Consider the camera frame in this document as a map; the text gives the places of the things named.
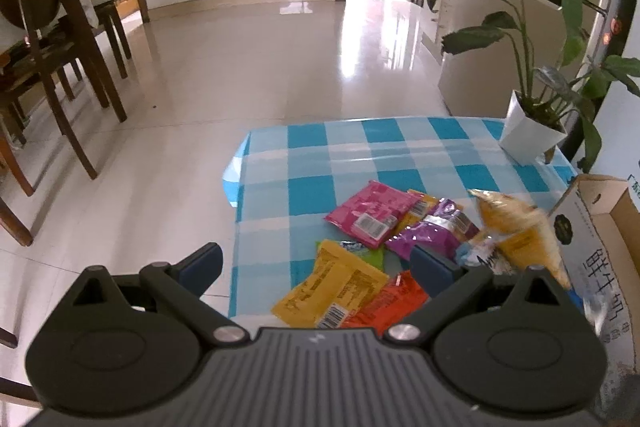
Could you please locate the orange snack packet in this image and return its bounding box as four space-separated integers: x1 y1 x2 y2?
342 270 431 330

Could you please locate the green leafy plant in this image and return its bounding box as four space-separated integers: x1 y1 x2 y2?
426 0 640 175

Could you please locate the tan chip bag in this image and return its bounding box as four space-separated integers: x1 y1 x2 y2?
467 188 573 290

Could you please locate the white plant pot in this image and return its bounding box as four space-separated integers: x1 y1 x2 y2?
499 90 568 158

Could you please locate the cardboard box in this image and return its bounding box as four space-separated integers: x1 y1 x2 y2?
550 174 640 427

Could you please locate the small yellow snack packet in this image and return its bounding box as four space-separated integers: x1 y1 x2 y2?
395 189 438 233

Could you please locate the white and blue snack packet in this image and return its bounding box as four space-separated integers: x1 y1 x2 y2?
454 237 521 275

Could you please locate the purple snack packet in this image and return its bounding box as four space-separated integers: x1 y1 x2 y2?
385 198 481 263

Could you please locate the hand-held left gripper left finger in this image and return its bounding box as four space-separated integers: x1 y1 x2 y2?
72 242 251 347

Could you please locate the blue checkered tablecloth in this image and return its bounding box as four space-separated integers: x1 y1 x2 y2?
222 116 581 330

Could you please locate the pink snack packet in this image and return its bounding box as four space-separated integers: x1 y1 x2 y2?
324 180 426 250

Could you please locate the large yellow snack packet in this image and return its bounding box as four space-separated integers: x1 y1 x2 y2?
271 239 390 329

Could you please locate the brown wooden chair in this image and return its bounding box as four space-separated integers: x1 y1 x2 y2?
0 107 36 248

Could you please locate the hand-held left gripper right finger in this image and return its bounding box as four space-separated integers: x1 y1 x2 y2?
383 244 570 347

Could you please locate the green snack packet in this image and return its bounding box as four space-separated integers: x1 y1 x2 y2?
315 239 386 273

